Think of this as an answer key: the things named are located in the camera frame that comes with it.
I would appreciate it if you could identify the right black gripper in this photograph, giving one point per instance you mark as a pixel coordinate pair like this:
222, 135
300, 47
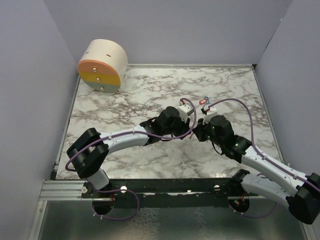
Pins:
199, 130

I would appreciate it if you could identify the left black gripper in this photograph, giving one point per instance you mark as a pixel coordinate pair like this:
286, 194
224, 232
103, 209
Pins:
184, 127

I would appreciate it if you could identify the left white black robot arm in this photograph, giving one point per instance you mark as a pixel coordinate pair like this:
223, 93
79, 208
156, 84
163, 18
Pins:
89, 151

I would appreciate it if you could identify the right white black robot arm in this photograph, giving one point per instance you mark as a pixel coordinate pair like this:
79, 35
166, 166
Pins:
297, 191

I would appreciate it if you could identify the round beige drawer box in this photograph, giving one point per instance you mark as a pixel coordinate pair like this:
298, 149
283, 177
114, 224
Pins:
103, 65

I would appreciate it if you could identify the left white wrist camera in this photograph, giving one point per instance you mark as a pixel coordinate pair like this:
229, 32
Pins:
185, 109

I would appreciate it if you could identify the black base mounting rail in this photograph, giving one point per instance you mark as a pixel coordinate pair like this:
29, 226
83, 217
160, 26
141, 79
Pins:
169, 192

